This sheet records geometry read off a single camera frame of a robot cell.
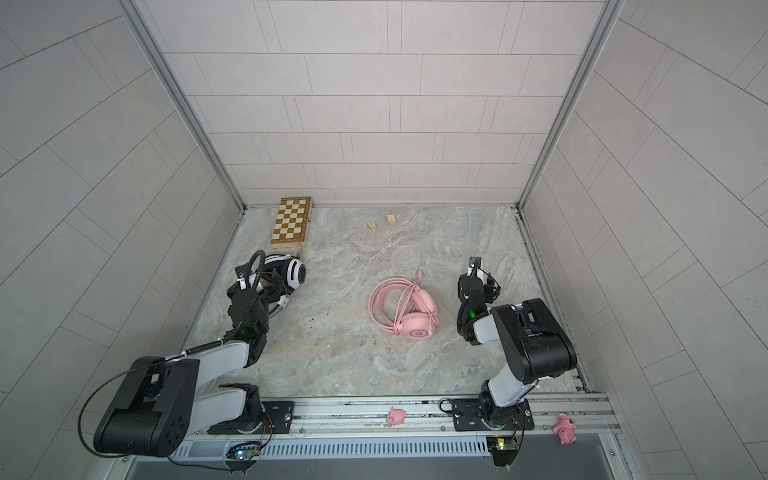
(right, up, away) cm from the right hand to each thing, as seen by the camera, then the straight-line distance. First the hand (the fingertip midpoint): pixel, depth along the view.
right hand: (479, 270), depth 94 cm
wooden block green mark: (-36, +15, +18) cm, 43 cm away
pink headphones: (-20, -12, -13) cm, 27 cm away
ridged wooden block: (-28, +17, +18) cm, 38 cm away
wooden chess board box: (-65, +15, +15) cm, 68 cm away
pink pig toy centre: (-26, -32, -24) cm, 47 cm away
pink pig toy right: (+13, -33, -26) cm, 44 cm away
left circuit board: (-59, -35, -29) cm, 75 cm away
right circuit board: (-1, -38, -26) cm, 46 cm away
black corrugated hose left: (-59, -6, -28) cm, 65 cm away
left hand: (-64, +2, -7) cm, 64 cm away
